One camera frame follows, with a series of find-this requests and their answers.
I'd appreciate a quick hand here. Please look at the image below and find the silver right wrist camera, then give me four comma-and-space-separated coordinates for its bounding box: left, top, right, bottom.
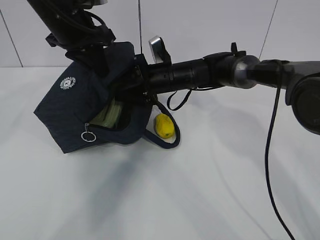
148, 35, 172, 64

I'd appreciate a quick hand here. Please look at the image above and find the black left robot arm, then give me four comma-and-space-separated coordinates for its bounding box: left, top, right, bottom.
28, 0, 116, 77

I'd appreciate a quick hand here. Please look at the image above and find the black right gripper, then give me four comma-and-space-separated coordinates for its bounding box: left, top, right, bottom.
117, 54, 153, 106

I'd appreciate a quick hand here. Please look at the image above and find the dark navy fabric lunch bag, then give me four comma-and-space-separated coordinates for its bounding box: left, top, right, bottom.
34, 41, 181, 153

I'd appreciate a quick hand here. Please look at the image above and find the glass container with green lid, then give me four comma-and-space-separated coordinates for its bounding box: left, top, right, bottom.
89, 99, 124, 129

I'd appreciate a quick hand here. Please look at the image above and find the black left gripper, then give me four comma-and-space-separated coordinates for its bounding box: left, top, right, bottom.
65, 43, 109, 78

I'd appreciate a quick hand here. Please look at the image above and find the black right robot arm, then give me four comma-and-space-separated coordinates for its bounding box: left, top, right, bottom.
116, 41, 320, 135

